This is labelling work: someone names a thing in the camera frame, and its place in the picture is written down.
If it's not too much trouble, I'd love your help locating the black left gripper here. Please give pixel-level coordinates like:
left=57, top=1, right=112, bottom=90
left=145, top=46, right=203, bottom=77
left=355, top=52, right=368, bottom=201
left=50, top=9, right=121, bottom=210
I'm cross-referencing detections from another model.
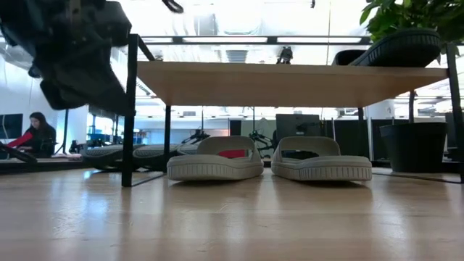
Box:
left=0, top=0, right=133, bottom=116

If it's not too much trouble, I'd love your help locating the black rubber slide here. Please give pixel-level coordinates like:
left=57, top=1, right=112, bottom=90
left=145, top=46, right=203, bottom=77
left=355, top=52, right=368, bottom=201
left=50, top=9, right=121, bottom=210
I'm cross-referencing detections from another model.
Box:
left=349, top=28, right=443, bottom=68
left=331, top=49, right=367, bottom=67
left=80, top=144, right=146, bottom=170
left=132, top=144, right=199, bottom=172

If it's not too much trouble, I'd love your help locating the grey rubber slide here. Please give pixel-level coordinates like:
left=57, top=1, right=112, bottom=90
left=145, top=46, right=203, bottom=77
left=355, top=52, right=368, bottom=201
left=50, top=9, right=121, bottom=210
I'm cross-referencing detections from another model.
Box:
left=270, top=136, right=373, bottom=182
left=166, top=136, right=265, bottom=182

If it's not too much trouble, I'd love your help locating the wooden shelf with black frame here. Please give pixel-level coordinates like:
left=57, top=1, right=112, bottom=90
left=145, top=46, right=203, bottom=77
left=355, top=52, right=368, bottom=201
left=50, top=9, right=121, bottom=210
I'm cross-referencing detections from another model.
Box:
left=121, top=33, right=464, bottom=188

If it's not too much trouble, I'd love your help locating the person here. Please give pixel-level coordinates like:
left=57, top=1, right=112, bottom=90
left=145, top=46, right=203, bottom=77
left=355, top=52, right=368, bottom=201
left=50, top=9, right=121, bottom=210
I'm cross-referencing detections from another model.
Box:
left=6, top=111, right=57, bottom=159

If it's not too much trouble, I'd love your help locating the dark grey monitor back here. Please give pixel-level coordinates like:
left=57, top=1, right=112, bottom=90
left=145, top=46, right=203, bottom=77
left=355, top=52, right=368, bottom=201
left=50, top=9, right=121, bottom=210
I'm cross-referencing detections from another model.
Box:
left=275, top=113, right=322, bottom=142

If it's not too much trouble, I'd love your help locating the black office partition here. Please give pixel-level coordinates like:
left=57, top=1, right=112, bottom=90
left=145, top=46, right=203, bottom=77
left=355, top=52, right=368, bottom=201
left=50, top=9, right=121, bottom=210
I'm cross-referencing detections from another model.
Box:
left=322, top=118, right=370, bottom=162

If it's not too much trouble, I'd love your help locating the green leafy plant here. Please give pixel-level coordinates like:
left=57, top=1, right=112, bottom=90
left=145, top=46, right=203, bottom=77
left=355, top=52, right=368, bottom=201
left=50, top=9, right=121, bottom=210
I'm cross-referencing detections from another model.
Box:
left=358, top=0, right=464, bottom=124

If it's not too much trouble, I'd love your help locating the black plant pot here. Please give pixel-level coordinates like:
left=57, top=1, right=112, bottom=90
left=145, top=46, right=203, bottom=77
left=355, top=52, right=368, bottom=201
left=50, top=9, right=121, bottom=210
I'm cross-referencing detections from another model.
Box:
left=379, top=121, right=448, bottom=173

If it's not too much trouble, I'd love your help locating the dark wall monitor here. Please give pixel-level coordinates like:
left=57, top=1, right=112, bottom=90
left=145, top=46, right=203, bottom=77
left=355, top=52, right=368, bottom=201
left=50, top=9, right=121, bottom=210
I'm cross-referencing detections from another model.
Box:
left=0, top=113, right=24, bottom=141

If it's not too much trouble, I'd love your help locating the black aluminium rig frame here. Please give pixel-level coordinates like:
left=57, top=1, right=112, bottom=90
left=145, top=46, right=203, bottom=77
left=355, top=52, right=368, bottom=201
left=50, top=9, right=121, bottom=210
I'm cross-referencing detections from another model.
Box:
left=0, top=141, right=464, bottom=184

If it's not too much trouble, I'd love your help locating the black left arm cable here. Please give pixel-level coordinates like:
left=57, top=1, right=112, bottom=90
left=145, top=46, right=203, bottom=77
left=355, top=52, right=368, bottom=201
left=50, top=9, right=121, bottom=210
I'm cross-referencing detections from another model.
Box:
left=161, top=0, right=184, bottom=14

